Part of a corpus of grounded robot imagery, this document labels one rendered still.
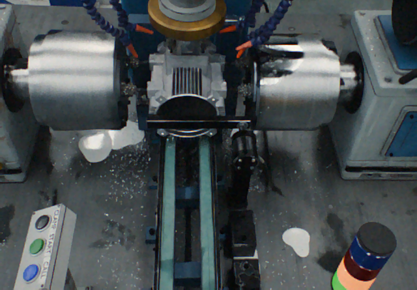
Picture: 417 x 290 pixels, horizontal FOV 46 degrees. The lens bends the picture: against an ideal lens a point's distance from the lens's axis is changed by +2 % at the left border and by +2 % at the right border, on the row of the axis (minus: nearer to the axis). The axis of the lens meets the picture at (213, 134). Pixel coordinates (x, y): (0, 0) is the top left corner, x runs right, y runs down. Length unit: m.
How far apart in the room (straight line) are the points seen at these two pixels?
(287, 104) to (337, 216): 0.35
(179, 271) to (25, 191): 0.48
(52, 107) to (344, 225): 0.78
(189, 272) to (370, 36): 0.71
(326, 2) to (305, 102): 2.36
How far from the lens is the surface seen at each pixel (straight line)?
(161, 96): 1.14
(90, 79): 1.14
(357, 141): 1.29
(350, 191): 1.39
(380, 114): 1.23
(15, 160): 1.35
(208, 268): 1.08
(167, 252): 1.10
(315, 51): 1.19
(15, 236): 1.32
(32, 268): 0.95
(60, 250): 0.97
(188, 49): 1.20
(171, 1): 1.11
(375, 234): 0.83
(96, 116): 1.18
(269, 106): 1.16
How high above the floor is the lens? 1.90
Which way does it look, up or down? 50 degrees down
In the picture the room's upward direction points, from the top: 4 degrees clockwise
